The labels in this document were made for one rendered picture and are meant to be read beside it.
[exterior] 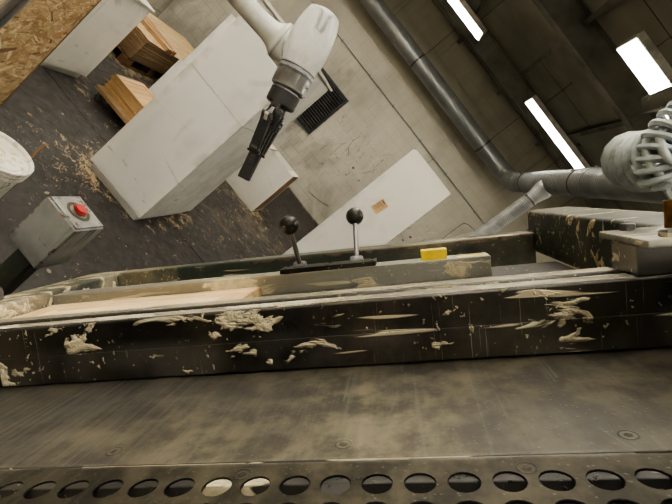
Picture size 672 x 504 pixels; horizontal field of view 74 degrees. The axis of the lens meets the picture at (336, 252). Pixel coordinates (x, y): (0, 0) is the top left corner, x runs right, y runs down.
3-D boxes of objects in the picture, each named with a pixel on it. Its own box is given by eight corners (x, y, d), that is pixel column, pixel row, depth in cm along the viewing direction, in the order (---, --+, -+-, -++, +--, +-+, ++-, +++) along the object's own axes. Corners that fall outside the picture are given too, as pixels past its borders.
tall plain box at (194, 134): (146, 165, 412) (288, 34, 380) (188, 216, 415) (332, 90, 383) (80, 161, 324) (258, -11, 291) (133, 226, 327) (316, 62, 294)
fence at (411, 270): (70, 307, 105) (67, 291, 105) (487, 271, 91) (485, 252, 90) (54, 313, 100) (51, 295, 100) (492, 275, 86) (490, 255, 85)
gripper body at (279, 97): (296, 93, 105) (278, 129, 106) (302, 103, 113) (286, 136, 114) (268, 79, 105) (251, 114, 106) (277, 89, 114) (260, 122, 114)
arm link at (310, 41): (320, 78, 105) (310, 85, 118) (351, 17, 104) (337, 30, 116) (279, 53, 102) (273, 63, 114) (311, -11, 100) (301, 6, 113)
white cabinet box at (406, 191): (275, 261, 537) (411, 151, 499) (305, 299, 540) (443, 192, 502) (260, 271, 477) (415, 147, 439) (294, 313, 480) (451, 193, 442)
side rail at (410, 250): (136, 306, 130) (130, 269, 129) (530, 272, 114) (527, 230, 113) (123, 311, 125) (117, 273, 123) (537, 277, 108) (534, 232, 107)
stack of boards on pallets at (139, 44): (166, 55, 775) (185, 37, 767) (204, 102, 780) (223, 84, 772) (67, -3, 534) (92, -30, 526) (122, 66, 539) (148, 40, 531)
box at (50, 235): (39, 233, 132) (80, 194, 128) (64, 264, 132) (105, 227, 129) (4, 236, 120) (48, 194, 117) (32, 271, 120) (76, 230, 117)
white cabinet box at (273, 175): (235, 177, 631) (273, 144, 618) (261, 209, 634) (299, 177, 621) (223, 177, 587) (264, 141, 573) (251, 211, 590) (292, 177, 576)
